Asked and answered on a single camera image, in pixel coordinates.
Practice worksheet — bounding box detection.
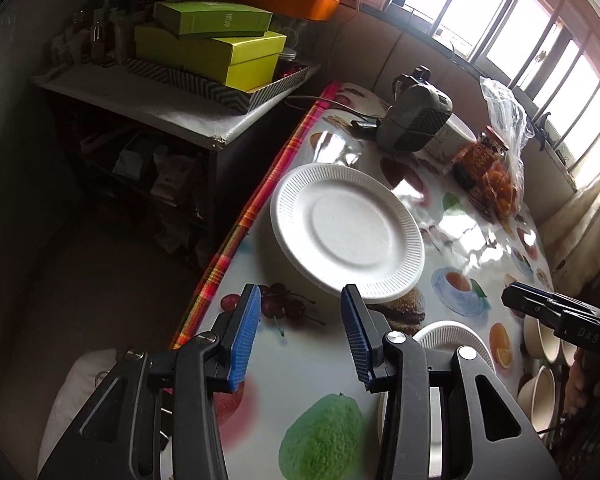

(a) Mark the zigzag patterned tray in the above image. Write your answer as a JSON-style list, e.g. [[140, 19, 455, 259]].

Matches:
[[125, 57, 310, 116]]

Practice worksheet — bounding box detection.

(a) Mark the large green box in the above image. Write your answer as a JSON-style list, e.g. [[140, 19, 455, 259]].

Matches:
[[134, 24, 288, 88]]

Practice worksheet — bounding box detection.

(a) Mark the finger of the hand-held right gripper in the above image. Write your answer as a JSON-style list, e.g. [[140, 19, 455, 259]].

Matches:
[[501, 282, 600, 322], [524, 309, 600, 357]]

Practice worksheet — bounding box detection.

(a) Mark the small green box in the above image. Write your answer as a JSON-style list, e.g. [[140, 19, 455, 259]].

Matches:
[[153, 0, 274, 38]]

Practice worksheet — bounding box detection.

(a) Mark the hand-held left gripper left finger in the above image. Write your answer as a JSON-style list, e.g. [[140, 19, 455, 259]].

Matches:
[[37, 284, 262, 480]]

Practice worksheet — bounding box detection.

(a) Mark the beige paper bowl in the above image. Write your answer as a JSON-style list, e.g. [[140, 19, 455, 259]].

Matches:
[[516, 364, 565, 427], [522, 310, 577, 367]]

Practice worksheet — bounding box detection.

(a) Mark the grey portable radio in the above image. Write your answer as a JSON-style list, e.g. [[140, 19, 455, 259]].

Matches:
[[375, 66, 454, 154]]

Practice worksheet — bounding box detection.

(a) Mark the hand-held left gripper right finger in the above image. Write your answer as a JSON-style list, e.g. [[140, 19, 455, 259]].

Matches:
[[341, 284, 561, 480]]

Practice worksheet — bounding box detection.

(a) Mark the fruit print tablecloth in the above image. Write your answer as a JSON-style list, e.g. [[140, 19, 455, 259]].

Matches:
[[169, 81, 556, 480]]

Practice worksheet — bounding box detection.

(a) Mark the cluster of small bottles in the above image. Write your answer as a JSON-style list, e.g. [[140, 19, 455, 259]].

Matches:
[[50, 0, 146, 67]]

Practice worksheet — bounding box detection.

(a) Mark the beige printed curtain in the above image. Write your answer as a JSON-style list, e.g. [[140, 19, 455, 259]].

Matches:
[[542, 157, 600, 281]]

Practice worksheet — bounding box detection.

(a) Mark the white side table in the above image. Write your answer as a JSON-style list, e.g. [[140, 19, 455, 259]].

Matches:
[[29, 62, 326, 271]]

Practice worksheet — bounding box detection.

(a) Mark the plastic bag of oranges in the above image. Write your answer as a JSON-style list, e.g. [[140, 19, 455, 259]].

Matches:
[[479, 76, 527, 222]]

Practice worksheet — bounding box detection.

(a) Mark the window frame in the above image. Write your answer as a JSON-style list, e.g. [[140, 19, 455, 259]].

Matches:
[[365, 0, 600, 188]]

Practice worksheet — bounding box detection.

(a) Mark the white pot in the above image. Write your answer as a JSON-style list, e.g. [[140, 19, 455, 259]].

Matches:
[[424, 114, 479, 162]]

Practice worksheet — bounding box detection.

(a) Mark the red label jar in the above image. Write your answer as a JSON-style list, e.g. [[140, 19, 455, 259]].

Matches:
[[451, 127, 511, 192]]

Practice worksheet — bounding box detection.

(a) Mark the white pillow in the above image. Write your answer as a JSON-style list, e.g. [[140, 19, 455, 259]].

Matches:
[[36, 349, 123, 473]]

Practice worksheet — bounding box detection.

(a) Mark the small white paper plate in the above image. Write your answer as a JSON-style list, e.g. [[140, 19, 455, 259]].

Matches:
[[414, 320, 497, 377]]

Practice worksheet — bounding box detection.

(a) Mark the large white paper plate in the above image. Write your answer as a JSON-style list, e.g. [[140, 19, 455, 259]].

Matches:
[[270, 162, 426, 304]]

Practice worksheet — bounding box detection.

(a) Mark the person's right hand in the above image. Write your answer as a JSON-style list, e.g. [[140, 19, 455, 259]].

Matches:
[[564, 355, 600, 413]]

